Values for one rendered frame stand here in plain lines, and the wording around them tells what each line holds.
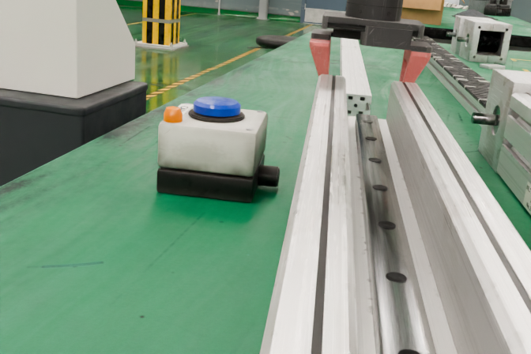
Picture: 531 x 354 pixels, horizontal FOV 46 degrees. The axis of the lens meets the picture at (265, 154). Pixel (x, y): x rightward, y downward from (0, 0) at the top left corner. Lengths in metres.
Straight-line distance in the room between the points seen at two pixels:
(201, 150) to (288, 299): 0.31
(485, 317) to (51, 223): 0.32
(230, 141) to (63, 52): 0.40
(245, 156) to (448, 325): 0.25
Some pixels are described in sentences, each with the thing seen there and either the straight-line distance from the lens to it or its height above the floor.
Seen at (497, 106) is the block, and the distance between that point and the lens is 0.71.
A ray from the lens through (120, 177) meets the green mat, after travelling 0.55.
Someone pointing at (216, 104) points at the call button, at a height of 0.85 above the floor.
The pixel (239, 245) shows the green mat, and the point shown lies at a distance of 0.43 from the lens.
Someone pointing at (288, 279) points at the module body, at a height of 0.86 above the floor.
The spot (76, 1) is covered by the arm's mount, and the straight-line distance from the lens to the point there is 0.83.
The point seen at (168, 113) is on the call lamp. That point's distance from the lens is 0.50.
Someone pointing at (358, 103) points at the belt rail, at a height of 0.80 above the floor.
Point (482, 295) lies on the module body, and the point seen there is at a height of 0.86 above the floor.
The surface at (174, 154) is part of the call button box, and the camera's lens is 0.50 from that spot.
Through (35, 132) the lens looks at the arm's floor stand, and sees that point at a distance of 0.85.
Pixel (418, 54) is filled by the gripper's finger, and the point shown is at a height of 0.89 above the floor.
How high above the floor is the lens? 0.96
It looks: 17 degrees down
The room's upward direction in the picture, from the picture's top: 5 degrees clockwise
